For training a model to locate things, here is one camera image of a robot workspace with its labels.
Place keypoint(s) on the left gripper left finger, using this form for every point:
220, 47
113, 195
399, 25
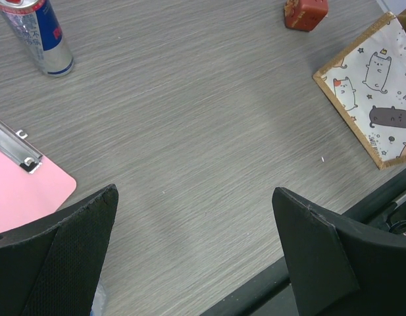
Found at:
52, 266

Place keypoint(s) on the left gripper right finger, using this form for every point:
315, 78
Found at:
339, 266

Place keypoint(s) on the Red Bull can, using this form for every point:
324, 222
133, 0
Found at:
36, 26

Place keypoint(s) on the cat print canvas bag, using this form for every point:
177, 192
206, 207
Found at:
366, 83

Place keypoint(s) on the pink clipboard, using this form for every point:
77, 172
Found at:
31, 185

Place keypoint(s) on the red cube power adapter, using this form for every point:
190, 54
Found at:
304, 15

